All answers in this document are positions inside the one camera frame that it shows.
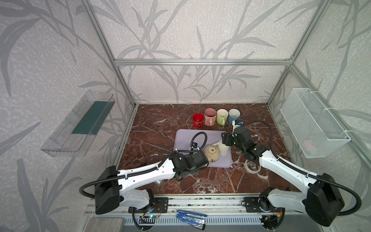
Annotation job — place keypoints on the white mug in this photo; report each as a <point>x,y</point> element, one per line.
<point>223,149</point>

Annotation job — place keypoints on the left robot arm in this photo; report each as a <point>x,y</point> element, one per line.
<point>122,187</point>

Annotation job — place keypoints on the clear tape roll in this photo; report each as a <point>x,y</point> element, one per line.
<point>251,167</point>

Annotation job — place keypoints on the red mug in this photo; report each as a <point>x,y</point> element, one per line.
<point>198,120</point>

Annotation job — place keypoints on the blue mug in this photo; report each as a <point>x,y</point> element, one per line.
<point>234,114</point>

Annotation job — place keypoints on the silver metal can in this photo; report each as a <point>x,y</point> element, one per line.
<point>158,183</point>

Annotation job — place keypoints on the clear plastic wall bin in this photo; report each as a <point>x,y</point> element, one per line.
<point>76,133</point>

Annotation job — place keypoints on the pink patterned mug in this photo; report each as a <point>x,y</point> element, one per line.
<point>209,117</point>

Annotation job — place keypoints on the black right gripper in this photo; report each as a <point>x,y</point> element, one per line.
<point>228,138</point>

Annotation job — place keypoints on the white wire basket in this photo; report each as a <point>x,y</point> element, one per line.
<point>314,127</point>

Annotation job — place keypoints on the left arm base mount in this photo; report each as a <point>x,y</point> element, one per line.
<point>160,206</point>

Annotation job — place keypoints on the blue stapler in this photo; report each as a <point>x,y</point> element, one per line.
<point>196,220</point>

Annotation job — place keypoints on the light green mug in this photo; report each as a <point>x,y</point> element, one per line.
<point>222,116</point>

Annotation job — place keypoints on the aluminium frame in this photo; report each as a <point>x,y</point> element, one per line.
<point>227,52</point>

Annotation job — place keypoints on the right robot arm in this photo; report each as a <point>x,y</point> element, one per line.
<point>319,196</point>

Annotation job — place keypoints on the green circuit board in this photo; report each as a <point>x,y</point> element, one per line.
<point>149,219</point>

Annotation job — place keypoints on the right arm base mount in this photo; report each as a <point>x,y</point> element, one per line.
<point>256,204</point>

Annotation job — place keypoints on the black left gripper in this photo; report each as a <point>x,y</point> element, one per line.
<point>200,159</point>

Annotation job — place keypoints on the lavender plastic tray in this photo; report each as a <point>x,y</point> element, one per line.
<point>183,139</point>

